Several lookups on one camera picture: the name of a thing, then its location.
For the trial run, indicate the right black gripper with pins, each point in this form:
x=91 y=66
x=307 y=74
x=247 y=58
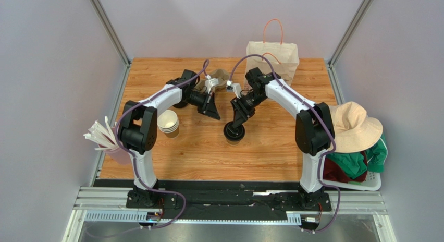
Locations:
x=239 y=109

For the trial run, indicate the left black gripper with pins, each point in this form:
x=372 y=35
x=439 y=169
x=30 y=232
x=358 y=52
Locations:
x=208 y=107

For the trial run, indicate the single black cup lid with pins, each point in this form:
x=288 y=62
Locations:
x=233 y=133

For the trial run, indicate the single brown paper cup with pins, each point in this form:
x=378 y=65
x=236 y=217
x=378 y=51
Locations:
x=233 y=142

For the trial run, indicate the stack of paper cups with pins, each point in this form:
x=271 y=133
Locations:
x=168 y=123

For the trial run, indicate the paper takeout bag orange handles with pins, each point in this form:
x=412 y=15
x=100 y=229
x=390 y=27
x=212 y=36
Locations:
x=282 y=57

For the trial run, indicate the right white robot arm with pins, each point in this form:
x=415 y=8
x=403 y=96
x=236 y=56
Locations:
x=314 y=133

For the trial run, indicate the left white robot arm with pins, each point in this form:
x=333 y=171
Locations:
x=136 y=130

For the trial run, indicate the stack of black lids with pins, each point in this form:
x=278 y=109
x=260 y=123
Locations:
x=181 y=104

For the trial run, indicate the dark red garment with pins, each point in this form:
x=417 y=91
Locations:
x=333 y=172

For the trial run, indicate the pink cup with straws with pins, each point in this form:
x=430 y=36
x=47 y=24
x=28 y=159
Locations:
x=103 y=136

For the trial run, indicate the beige bucket hat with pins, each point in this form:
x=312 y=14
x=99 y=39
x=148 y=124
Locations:
x=354 y=130

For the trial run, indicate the green garment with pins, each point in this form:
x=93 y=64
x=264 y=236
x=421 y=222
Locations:
x=352 y=163

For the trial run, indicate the white plastic basket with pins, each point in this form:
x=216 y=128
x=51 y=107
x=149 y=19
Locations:
x=366 y=185

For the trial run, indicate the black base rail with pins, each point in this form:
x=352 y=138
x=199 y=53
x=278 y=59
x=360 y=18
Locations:
x=226 y=200

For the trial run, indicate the aluminium frame base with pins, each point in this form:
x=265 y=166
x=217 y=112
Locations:
x=98 y=204

